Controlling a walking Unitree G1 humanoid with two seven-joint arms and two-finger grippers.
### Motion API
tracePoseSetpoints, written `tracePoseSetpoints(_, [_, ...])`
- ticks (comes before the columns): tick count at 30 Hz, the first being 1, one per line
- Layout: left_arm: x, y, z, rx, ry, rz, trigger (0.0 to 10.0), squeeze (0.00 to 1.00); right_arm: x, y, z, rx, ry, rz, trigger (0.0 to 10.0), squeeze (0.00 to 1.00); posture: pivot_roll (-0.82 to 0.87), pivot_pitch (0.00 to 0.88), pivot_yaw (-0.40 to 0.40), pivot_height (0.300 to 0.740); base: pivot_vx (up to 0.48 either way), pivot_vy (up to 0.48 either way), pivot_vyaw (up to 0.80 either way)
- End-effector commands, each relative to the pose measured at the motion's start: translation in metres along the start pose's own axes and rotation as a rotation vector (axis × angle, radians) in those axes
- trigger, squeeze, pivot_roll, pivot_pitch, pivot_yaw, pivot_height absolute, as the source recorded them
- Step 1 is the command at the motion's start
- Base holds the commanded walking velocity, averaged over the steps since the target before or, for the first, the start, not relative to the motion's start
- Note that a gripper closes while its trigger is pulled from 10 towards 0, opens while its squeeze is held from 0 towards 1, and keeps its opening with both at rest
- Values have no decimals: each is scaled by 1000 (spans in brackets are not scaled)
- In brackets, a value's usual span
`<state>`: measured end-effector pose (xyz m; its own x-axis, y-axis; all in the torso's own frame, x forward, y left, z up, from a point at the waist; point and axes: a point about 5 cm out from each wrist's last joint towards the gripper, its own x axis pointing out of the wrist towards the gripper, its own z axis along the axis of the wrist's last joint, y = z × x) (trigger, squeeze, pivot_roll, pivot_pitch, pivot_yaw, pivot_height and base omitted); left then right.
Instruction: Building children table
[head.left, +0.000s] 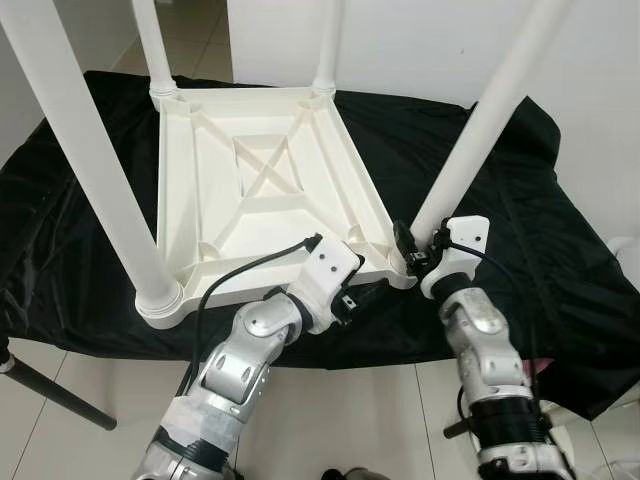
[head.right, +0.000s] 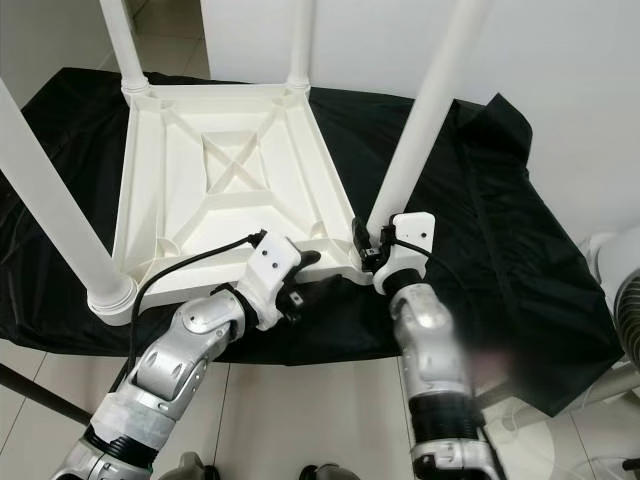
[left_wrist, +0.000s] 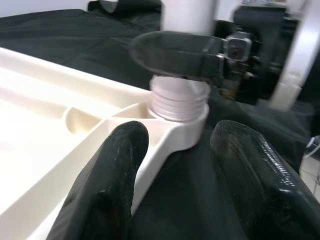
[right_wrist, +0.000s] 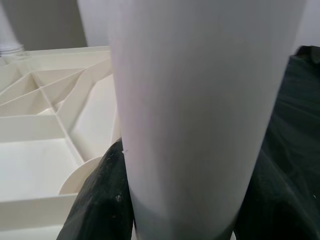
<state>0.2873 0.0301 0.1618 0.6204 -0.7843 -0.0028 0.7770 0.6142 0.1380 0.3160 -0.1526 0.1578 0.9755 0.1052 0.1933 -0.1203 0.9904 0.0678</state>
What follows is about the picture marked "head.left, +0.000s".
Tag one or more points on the black cloth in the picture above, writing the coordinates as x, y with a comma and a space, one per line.
570, 250

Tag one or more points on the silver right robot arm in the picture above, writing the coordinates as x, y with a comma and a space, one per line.
480, 340

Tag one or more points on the white plastic table top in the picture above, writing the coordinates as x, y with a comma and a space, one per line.
270, 220

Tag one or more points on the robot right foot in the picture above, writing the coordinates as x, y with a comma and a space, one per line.
346, 474

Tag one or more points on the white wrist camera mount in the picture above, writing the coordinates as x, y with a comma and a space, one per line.
328, 280
462, 240

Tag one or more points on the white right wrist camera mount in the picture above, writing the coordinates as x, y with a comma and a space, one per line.
462, 240

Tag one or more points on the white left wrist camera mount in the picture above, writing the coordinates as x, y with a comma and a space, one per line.
328, 280

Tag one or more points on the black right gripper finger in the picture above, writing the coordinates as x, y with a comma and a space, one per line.
404, 248

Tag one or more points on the pink object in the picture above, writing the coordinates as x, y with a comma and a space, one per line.
540, 368

